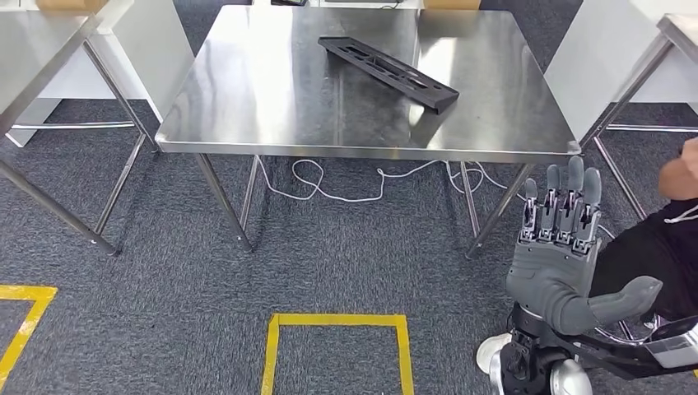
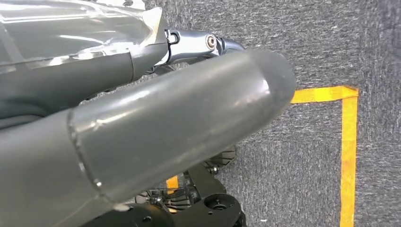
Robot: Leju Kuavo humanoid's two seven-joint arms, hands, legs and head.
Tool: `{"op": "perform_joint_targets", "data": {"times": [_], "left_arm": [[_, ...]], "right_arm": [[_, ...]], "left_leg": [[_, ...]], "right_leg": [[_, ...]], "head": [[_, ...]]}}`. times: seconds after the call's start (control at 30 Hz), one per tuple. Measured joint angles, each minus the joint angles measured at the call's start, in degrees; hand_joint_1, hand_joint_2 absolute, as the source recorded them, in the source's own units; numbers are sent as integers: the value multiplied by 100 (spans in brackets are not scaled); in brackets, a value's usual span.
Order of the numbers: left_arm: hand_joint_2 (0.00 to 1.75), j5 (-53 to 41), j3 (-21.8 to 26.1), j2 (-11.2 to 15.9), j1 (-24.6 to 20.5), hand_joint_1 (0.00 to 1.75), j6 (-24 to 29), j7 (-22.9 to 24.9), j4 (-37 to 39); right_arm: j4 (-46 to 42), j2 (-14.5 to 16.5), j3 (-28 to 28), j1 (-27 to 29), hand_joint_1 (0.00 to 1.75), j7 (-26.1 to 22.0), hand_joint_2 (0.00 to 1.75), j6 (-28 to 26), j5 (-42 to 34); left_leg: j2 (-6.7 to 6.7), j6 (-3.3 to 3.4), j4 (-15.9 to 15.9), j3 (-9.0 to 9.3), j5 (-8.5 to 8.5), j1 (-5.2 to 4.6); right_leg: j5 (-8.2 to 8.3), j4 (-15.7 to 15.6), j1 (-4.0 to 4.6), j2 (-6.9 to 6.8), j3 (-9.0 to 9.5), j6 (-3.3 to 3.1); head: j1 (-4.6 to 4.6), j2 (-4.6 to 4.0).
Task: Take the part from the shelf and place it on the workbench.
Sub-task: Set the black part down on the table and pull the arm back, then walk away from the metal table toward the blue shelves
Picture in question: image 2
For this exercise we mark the yellow floor tape rectangle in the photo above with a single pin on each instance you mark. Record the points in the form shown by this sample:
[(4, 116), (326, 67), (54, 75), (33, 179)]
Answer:
[(349, 156)]

